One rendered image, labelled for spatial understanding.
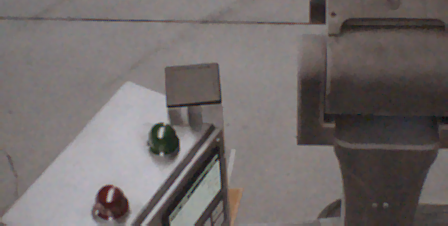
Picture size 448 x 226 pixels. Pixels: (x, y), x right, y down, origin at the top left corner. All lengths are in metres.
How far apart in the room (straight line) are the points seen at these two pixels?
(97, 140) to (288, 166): 1.87
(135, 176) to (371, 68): 0.25
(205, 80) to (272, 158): 1.88
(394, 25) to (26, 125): 2.32
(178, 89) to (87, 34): 2.33
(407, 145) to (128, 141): 0.26
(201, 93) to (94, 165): 0.10
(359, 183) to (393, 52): 0.09
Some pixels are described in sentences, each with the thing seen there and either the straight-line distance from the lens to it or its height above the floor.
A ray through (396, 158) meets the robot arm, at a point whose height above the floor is 1.59.
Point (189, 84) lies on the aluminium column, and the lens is 0.70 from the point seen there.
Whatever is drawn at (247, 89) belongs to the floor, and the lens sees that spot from 2.77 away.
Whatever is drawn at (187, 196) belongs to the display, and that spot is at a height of 1.45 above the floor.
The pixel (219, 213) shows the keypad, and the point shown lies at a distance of 0.78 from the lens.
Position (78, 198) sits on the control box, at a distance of 0.67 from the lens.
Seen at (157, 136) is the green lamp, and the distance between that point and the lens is 0.67.
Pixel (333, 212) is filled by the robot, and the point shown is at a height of 0.24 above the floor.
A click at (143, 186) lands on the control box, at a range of 0.67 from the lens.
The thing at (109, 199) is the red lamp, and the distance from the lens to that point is 0.64.
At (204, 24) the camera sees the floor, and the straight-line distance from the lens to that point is 3.00.
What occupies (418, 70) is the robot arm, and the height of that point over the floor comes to 1.65.
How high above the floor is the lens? 2.00
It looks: 47 degrees down
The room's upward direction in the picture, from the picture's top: 4 degrees counter-clockwise
